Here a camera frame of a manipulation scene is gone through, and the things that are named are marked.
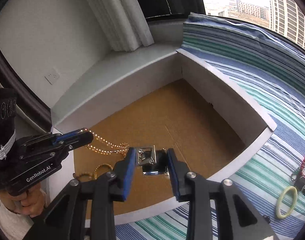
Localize gold bangle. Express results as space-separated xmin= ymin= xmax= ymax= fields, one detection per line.
xmin=93 ymin=163 xmax=113 ymax=180

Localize left hand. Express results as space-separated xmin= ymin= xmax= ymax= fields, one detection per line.
xmin=0 ymin=183 xmax=46 ymax=218

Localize striped blue green bedsheet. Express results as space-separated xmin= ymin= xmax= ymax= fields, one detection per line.
xmin=111 ymin=13 xmax=305 ymax=239

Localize amber bead necklace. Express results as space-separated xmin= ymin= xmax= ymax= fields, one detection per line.
xmin=84 ymin=128 xmax=130 ymax=158

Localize pale green jade bangle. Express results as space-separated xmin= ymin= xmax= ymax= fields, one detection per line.
xmin=275 ymin=185 xmax=298 ymax=220

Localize white cardboard box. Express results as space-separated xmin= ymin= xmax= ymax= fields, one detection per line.
xmin=48 ymin=48 xmax=278 ymax=227

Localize white wall socket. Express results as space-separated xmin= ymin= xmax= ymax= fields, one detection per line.
xmin=44 ymin=69 xmax=60 ymax=85

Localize wooden bead bracelet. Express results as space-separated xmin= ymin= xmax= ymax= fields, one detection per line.
xmin=73 ymin=171 xmax=94 ymax=181

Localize white curtain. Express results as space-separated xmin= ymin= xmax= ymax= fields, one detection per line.
xmin=87 ymin=0 xmax=154 ymax=51

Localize white fuzzy sleeve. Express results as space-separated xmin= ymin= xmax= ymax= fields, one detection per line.
xmin=0 ymin=201 xmax=34 ymax=240

